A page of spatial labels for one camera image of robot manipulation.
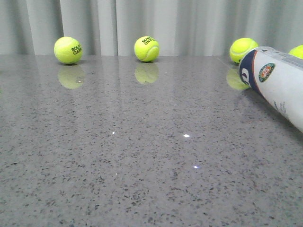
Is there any white blue tennis ball can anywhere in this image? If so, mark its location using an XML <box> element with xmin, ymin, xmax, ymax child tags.
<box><xmin>239</xmin><ymin>46</ymin><xmax>303</xmax><ymax>131</ymax></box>

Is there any tennis ball centre back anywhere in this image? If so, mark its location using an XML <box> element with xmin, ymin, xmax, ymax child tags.
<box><xmin>134</xmin><ymin>36</ymin><xmax>160</xmax><ymax>62</ymax></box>

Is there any tennis ball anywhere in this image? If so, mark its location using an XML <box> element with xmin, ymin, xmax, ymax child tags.
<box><xmin>289</xmin><ymin>45</ymin><xmax>303</xmax><ymax>59</ymax></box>
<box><xmin>134</xmin><ymin>36</ymin><xmax>160</xmax><ymax>62</ymax></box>

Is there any tennis ball Roland Garros print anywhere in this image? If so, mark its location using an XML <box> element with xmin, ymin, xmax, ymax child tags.
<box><xmin>53</xmin><ymin>36</ymin><xmax>82</xmax><ymax>64</ymax></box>

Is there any tennis ball Wilson 3 print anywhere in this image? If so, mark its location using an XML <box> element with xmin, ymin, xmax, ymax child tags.
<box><xmin>229</xmin><ymin>38</ymin><xmax>259</xmax><ymax>64</ymax></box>

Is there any tennis ball far right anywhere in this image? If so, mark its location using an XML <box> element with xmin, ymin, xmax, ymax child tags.
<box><xmin>289</xmin><ymin>45</ymin><xmax>303</xmax><ymax>59</ymax></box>

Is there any grey pleated curtain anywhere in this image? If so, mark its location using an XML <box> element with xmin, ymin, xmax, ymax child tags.
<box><xmin>0</xmin><ymin>0</ymin><xmax>303</xmax><ymax>56</ymax></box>

